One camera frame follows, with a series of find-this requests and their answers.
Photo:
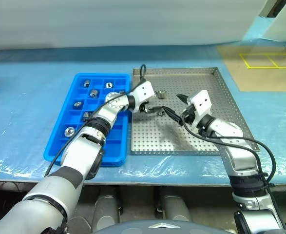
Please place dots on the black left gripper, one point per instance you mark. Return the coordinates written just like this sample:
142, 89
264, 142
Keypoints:
144, 107

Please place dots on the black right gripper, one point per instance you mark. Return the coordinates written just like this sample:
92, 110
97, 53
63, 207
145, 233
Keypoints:
187, 115

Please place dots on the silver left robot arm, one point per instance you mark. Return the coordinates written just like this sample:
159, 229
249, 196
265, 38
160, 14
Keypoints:
72, 156

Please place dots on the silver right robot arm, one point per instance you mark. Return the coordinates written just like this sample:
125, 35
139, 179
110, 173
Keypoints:
240, 158

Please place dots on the perforated steel tray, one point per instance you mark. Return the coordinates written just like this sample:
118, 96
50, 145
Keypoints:
196, 80

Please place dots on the blue plastic compartment tray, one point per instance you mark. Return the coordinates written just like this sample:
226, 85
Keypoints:
60, 122

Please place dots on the small metal roller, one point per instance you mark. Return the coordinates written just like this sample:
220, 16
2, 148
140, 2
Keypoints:
69, 131
77, 104
108, 85
85, 114
94, 92
87, 83
161, 94

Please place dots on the brown cardboard sheet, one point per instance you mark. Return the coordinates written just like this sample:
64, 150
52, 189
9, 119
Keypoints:
262, 78

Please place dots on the grey rounded cylinder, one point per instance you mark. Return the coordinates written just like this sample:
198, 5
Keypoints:
175, 207
106, 209

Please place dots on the dark grey rounded shell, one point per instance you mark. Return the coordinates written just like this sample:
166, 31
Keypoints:
157, 228

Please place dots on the white leaning panel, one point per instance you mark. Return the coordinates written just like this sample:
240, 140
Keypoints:
284, 22

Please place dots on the blue table cover sheet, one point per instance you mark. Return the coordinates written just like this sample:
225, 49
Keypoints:
18, 122

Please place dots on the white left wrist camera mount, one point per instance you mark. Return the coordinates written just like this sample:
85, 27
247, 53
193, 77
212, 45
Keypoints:
144, 91

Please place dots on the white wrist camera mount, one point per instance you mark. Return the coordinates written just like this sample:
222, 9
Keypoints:
144, 91
201, 102

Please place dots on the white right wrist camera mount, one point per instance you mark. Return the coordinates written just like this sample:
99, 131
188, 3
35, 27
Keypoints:
201, 102

